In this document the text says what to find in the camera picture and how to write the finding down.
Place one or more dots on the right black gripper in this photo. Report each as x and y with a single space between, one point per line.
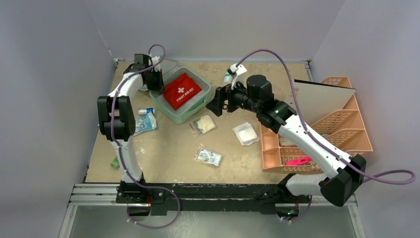
225 100

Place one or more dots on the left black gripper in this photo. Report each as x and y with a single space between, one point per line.
159 87

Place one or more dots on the red first aid pouch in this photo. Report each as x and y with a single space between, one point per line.
181 90

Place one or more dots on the white plastic bottle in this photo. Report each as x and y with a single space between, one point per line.
227 79

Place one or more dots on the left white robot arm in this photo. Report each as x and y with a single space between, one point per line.
117 123

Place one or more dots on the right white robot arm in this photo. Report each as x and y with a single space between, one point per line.
342 174

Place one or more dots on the beige gauze packet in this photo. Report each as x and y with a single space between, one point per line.
202 125

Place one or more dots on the blue white tube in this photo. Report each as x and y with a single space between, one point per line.
144 112

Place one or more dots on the white gauze pad packet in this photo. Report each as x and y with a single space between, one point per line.
246 134

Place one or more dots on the blue white plastic bag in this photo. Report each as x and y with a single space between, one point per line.
145 123

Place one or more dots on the clear bag alcohol wipes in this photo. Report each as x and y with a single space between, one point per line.
208 156

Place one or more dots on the small green packet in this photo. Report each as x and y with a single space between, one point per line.
115 163

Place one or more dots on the pink marker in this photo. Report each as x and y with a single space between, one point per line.
299 162

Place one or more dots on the peach plastic organizer basket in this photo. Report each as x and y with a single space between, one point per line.
331 109

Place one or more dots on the black metal base frame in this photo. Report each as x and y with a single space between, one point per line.
160 198

